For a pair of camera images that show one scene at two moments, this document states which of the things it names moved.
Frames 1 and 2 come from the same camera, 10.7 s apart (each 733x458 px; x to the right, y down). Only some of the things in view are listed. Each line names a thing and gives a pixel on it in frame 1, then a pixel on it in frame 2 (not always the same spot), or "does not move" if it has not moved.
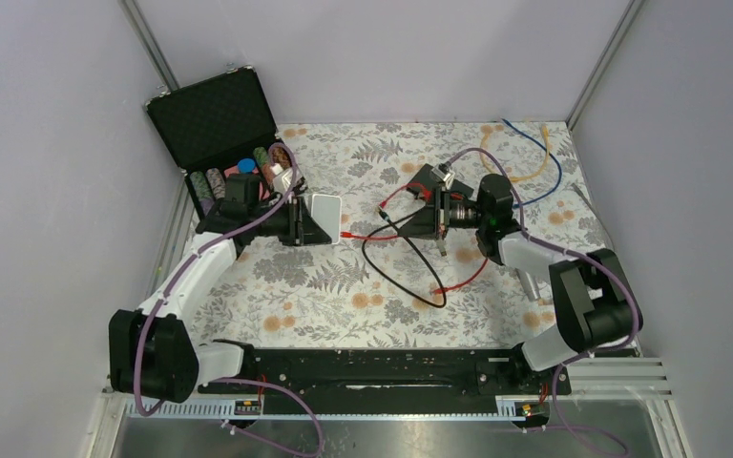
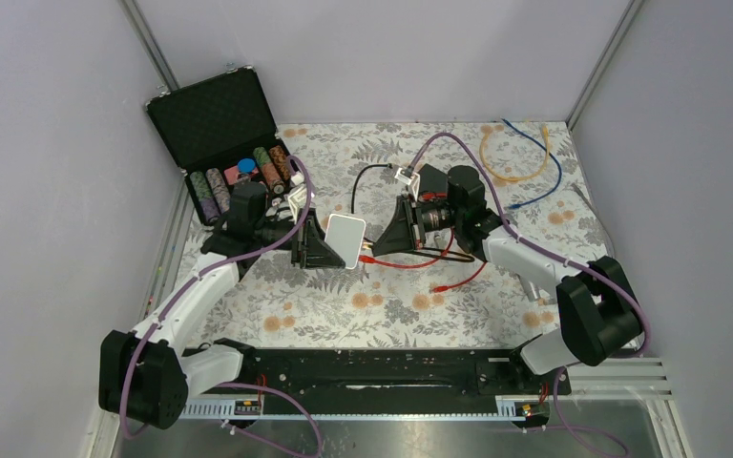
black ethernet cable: [394, 225] -> [470, 260]
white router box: [326, 211] -> [345, 236]
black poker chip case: [222, 125] does not move
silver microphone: [526, 281] does not move
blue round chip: [246, 165] does not move
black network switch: [425, 184] does not move
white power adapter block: [445, 172] -> [407, 176]
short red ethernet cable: [346, 234] -> [365, 258]
